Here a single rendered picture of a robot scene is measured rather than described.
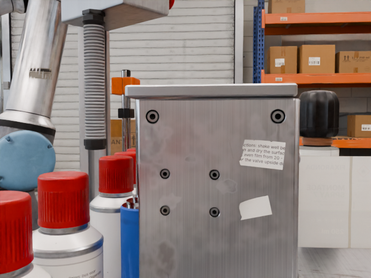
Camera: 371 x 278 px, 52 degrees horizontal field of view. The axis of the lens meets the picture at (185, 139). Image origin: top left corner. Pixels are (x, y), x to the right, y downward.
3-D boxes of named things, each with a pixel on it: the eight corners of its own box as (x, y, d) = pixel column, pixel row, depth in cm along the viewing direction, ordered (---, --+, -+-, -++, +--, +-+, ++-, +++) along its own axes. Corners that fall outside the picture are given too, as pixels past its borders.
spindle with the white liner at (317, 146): (344, 244, 74) (347, 89, 73) (296, 241, 75) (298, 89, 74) (332, 230, 83) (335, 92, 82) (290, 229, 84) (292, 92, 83)
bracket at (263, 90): (298, 95, 23) (298, 79, 23) (122, 97, 25) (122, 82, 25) (275, 103, 37) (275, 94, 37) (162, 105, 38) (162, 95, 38)
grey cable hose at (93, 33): (102, 150, 58) (100, 7, 56) (80, 150, 58) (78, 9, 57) (110, 148, 61) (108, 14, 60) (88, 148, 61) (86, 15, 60)
